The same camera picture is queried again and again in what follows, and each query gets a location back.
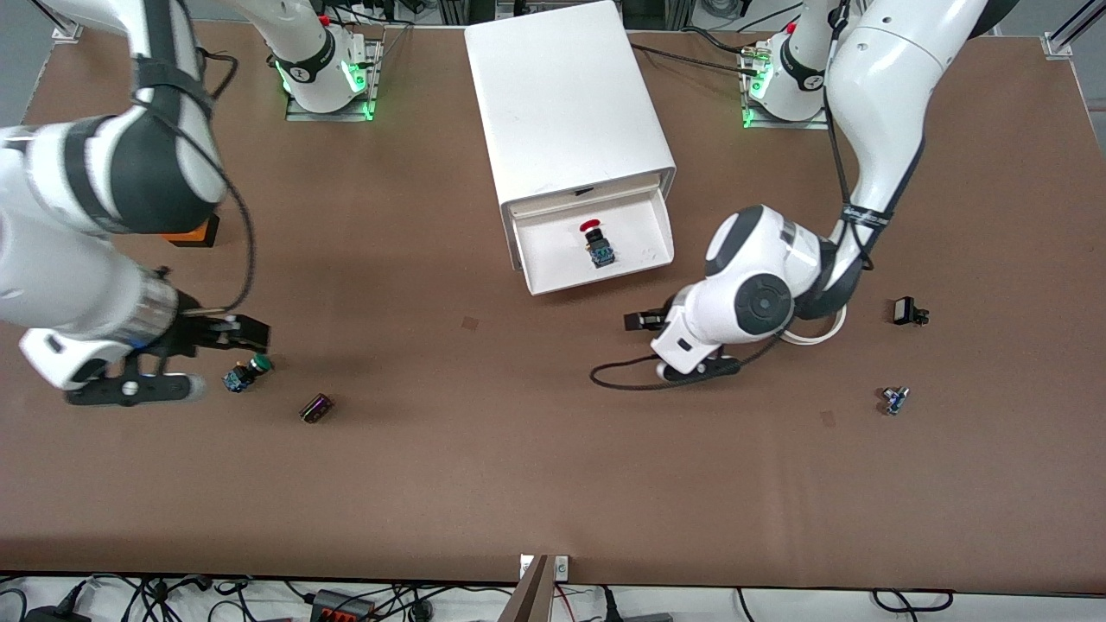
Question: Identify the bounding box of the black power strip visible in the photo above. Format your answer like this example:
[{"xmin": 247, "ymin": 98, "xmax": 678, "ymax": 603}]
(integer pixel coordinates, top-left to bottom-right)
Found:
[{"xmin": 311, "ymin": 589, "xmax": 377, "ymax": 622}]

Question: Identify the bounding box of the white curved plastic strip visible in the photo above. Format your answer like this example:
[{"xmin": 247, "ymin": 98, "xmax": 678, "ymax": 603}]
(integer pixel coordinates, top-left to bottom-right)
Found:
[{"xmin": 782, "ymin": 307, "xmax": 849, "ymax": 346}]

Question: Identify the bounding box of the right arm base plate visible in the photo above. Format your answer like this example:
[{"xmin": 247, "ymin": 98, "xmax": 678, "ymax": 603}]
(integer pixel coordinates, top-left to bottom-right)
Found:
[{"xmin": 285, "ymin": 26, "xmax": 385, "ymax": 123}]

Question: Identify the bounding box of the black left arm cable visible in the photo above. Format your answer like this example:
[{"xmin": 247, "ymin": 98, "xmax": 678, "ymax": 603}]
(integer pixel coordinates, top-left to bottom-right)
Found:
[{"xmin": 590, "ymin": 0, "xmax": 874, "ymax": 391}]

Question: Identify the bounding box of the black table cable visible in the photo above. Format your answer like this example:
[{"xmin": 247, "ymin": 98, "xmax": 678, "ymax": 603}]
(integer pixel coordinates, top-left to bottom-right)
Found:
[
  {"xmin": 633, "ymin": 43, "xmax": 766, "ymax": 74},
  {"xmin": 681, "ymin": 26, "xmax": 770, "ymax": 57}
]

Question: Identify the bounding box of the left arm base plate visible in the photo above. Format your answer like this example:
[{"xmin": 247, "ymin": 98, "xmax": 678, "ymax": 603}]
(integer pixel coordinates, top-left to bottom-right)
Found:
[{"xmin": 739, "ymin": 43, "xmax": 835, "ymax": 132}]

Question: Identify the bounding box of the green push button switch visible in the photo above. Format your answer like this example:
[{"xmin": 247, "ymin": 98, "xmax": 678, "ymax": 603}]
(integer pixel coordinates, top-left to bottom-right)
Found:
[{"xmin": 222, "ymin": 354, "xmax": 273, "ymax": 394}]

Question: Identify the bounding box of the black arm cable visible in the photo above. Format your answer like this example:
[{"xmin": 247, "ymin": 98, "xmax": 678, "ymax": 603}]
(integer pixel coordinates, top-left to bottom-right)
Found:
[
  {"xmin": 590, "ymin": 0, "xmax": 874, "ymax": 391},
  {"xmin": 130, "ymin": 48, "xmax": 257, "ymax": 316}
]

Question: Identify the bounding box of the aluminium frame profile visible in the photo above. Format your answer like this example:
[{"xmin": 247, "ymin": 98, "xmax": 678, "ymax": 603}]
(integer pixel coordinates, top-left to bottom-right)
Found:
[
  {"xmin": 30, "ymin": 0, "xmax": 85, "ymax": 42},
  {"xmin": 1041, "ymin": 0, "xmax": 1106, "ymax": 57}
]

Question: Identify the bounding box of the red push button switch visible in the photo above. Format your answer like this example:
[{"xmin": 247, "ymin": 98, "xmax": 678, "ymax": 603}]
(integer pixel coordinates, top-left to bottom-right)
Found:
[{"xmin": 579, "ymin": 219, "xmax": 618, "ymax": 270}]

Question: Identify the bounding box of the wooden beam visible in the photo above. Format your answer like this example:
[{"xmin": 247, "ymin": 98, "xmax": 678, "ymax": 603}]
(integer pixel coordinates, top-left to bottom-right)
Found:
[{"xmin": 499, "ymin": 555, "xmax": 554, "ymax": 622}]

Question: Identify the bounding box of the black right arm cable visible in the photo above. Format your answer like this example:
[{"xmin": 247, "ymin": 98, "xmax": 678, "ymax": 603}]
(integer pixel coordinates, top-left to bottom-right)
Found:
[{"xmin": 130, "ymin": 48, "xmax": 257, "ymax": 316}]

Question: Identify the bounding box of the orange button enclosure box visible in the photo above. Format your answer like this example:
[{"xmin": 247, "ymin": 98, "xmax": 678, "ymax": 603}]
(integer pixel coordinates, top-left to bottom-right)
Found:
[{"xmin": 160, "ymin": 212, "xmax": 220, "ymax": 249}]

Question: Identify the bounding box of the black looped floor cable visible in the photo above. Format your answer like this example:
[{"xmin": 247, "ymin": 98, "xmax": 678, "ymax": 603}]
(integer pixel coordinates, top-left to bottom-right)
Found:
[{"xmin": 871, "ymin": 589, "xmax": 956, "ymax": 612}]

